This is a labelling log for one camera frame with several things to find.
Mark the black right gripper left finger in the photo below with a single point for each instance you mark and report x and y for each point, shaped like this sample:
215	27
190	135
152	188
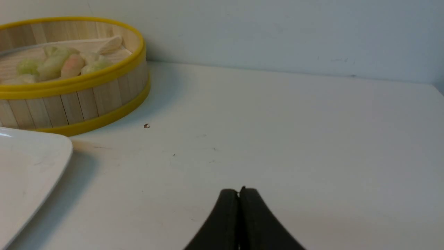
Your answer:
220	229

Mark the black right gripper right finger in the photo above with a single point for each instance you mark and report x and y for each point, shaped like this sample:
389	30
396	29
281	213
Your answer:
260	229

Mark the white square plate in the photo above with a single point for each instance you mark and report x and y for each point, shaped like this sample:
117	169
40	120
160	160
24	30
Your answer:
31	165

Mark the yellow rimmed bamboo steamer basket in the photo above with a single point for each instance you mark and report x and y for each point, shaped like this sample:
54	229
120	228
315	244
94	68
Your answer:
80	104

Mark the pink dumpling in steamer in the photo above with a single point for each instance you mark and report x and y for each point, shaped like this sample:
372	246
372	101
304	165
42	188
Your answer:
72	66

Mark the green dumpling steamer centre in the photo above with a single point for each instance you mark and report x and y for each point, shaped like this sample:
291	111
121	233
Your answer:
55	57

